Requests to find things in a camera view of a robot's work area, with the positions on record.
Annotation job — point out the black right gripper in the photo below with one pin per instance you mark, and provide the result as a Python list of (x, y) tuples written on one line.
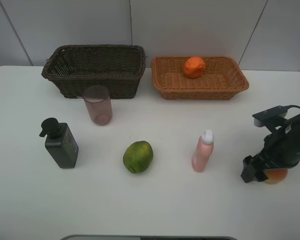
[(281, 150)]

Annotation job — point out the red yellow mango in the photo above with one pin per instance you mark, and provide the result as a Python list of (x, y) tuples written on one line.
[(275, 176)]

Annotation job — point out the pink spray bottle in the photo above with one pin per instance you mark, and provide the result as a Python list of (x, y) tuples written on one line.
[(203, 151)]

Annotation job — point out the green lime fruit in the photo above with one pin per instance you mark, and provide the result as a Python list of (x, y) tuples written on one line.
[(138, 157)]

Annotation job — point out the orange tangerine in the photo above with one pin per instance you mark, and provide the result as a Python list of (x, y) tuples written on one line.
[(194, 67)]

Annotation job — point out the black pump dispenser bottle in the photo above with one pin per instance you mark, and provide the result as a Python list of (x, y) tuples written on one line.
[(60, 143)]

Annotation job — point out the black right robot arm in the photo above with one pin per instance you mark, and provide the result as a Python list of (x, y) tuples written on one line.
[(281, 149)]

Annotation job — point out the orange wicker basket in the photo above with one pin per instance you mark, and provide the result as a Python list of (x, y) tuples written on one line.
[(222, 78)]

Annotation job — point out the dark brown wicker basket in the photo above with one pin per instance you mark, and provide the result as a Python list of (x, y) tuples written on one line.
[(118, 67)]

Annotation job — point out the translucent pink plastic cup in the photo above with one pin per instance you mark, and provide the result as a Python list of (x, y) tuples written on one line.
[(98, 103)]

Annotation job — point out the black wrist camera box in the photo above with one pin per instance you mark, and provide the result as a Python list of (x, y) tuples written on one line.
[(270, 116)]

